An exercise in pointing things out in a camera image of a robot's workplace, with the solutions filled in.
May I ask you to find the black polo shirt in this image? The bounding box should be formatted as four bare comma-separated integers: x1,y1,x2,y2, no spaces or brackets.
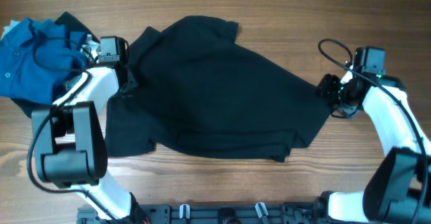
105,15,331,162

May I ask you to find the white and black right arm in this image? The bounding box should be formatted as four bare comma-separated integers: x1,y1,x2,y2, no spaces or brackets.
314,74,430,223

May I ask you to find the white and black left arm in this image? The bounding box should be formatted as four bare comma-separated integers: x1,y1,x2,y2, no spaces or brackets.
27,65,145,223

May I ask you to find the grey patterned garment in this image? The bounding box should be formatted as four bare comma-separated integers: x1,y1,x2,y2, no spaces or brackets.
63,34,100,91

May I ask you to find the blue polo shirt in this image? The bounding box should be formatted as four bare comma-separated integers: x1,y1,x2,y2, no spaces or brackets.
1,17,88,105

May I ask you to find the black shirt in pile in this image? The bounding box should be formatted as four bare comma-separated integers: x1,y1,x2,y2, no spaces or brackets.
11,11,100,118

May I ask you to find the white garment under pile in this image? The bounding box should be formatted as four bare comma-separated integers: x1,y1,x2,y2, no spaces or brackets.
1,20,20,39

